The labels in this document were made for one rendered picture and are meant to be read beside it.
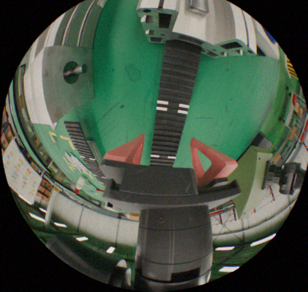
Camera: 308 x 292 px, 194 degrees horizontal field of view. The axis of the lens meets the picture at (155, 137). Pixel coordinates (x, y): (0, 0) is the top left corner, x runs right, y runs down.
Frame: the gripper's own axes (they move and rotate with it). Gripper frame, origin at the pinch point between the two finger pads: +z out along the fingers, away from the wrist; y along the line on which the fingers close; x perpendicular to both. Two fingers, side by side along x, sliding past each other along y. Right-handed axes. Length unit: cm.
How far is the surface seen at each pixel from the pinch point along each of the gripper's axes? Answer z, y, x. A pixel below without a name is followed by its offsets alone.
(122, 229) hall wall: -143, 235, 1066
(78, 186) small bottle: -3, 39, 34
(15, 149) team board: -29, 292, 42
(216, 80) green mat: 4.6, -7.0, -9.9
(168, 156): 1.4, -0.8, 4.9
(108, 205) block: -2, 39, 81
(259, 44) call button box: 1.3, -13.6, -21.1
